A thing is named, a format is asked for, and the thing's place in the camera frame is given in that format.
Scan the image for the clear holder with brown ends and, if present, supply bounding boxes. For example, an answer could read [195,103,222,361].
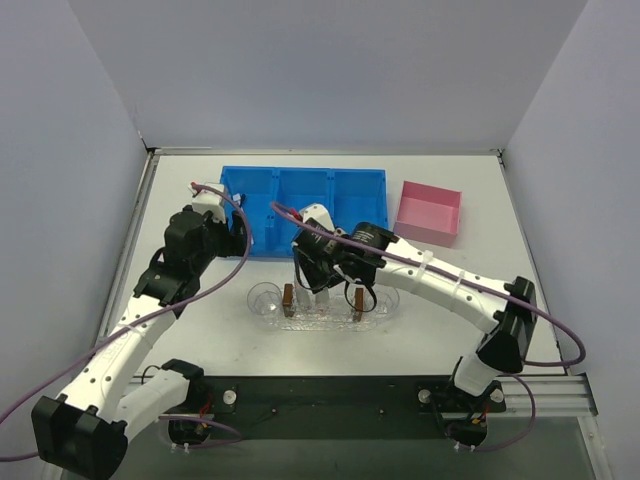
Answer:
[281,283,364,323]

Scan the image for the clear plastic cup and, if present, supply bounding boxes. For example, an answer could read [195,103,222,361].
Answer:
[373,285,400,317]
[247,282,282,316]

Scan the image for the red-capped toothpaste tube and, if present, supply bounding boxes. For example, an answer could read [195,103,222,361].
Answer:
[314,288,330,309]

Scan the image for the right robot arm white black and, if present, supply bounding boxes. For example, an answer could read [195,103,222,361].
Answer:
[292,219,537,397]

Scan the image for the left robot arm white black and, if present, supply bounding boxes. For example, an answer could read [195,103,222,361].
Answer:
[31,207,251,479]

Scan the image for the clear textured oval tray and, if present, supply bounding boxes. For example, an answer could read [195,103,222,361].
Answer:
[263,287,396,332]

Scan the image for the blue three-compartment bin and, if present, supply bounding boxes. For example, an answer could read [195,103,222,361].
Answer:
[217,166,390,260]

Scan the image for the pink plastic box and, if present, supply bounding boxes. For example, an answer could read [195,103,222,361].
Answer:
[393,181,462,248]

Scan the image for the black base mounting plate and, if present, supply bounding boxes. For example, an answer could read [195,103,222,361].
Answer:
[168,375,506,445]

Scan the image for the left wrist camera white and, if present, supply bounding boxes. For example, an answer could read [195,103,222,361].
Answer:
[189,182,226,223]

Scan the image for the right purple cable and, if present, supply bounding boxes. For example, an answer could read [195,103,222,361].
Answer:
[269,201,586,454]

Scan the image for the purple cable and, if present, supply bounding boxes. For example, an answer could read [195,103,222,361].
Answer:
[0,183,254,461]
[269,201,586,454]

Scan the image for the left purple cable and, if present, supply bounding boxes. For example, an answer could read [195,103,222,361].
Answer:
[0,183,254,461]

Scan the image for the aluminium rail frame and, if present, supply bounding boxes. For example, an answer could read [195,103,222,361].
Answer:
[499,374,599,418]

